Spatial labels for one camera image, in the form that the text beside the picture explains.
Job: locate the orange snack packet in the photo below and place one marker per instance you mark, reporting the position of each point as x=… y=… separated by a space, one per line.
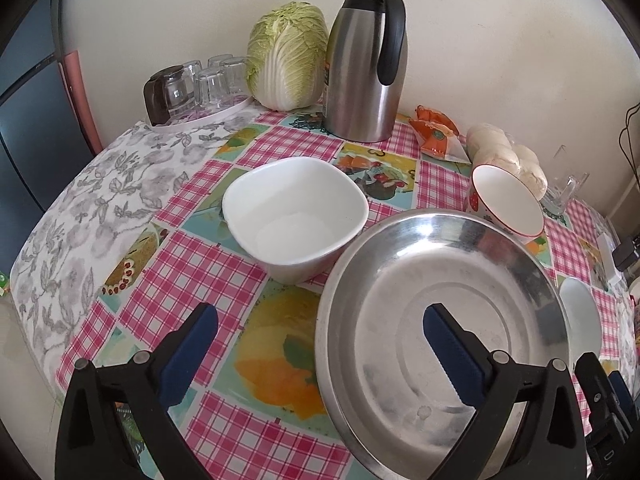
x=440 y=145
x=432 y=116

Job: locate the brown-lidded glass jug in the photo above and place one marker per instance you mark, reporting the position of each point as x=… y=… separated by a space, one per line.
x=165 y=95

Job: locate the round white bowl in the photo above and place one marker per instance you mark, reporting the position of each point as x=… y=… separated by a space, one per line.
x=582 y=320

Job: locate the square white bowl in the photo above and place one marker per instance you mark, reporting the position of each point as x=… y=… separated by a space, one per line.
x=300 y=220

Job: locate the stainless steel basin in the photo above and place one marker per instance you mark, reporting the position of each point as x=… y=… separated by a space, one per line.
x=390 y=310

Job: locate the white oval tray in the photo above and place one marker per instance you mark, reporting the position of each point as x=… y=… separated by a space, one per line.
x=220 y=110

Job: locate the clear drinking glass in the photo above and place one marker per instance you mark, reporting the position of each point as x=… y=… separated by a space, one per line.
x=191 y=72
x=219 y=62
x=235 y=77
x=212 y=87

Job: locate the dark blue cabinet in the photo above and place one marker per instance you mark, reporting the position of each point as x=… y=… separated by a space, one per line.
x=35 y=125

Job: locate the clear glass mug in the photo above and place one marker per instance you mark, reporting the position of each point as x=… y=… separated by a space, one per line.
x=560 y=195

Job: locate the pink panel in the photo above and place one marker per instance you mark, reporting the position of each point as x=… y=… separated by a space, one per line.
x=80 y=100

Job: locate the black charger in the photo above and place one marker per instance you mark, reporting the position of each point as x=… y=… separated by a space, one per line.
x=627 y=255

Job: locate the white power strip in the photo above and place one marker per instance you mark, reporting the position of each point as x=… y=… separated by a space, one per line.
x=607 y=260

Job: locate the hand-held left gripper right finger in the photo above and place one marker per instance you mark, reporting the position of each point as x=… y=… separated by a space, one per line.
x=450 y=350

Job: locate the grey floral tablecloth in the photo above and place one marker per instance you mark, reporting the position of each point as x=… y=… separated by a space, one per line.
x=100 y=200

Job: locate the stainless steel thermos jug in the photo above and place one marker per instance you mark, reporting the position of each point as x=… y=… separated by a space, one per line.
x=355 y=85

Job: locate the napa cabbage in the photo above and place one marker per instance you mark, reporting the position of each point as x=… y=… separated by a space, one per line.
x=285 y=60

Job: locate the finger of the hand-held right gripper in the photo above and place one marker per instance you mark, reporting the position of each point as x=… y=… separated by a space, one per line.
x=592 y=385
x=622 y=395

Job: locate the red-rimmed strawberry print bowl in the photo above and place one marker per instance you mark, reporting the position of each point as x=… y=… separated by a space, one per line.
x=505 y=200

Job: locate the white steamed bun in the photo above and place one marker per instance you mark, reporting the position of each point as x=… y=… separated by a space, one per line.
x=526 y=156
x=495 y=157
x=535 y=180
x=487 y=137

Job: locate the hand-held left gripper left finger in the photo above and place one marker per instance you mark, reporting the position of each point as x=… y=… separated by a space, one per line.
x=192 y=345

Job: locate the pink plaid tablecloth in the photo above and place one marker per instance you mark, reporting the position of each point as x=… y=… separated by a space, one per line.
x=190 y=280

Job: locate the clear plastic bun bag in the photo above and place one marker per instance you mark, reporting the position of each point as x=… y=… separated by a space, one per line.
x=515 y=147

